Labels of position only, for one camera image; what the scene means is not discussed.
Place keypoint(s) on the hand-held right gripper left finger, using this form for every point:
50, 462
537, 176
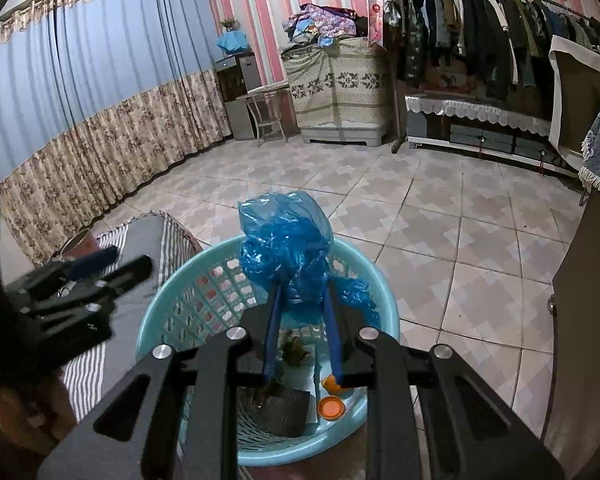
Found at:
272, 330

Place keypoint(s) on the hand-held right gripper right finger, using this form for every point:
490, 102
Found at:
332, 330

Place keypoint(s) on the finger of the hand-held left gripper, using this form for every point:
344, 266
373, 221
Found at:
95, 260
130, 270

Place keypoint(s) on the orange tangerine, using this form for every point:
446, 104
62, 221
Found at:
332, 384

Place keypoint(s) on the turquoise plastic basket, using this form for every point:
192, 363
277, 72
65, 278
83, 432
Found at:
200, 300

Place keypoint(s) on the orange round lid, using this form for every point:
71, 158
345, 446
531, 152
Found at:
330, 406

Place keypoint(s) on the dark grey cloth pad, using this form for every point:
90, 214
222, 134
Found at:
280, 415

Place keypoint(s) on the blue plastic bag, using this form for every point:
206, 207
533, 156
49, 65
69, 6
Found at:
285, 240

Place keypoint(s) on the pink metal mug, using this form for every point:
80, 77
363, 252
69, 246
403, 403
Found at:
82, 247

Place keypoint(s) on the grey striped table cloth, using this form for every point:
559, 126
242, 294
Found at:
145, 240

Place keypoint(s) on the blue and floral curtain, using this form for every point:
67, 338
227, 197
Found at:
80, 85

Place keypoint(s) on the grey water dispenser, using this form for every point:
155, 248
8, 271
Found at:
240, 110

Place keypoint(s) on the small round stool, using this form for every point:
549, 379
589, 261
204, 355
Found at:
265, 92

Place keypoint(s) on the metal clothes rack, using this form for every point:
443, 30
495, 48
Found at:
399, 110

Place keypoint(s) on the cloth-covered cabinet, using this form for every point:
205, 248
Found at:
340, 95

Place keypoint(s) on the grey low cabinet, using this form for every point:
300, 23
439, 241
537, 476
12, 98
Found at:
480, 140

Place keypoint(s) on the potted plant with blue cover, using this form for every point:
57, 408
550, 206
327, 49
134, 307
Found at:
232, 40

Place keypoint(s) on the brown wooden cabinet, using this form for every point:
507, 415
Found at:
590, 335

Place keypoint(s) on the white lace cloth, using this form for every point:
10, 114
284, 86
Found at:
475, 107

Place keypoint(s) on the pile of colourful bedding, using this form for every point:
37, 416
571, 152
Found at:
325, 25

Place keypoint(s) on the pink hanging bag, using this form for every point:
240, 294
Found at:
376, 20

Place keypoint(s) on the row of hanging clothes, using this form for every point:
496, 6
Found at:
480, 35

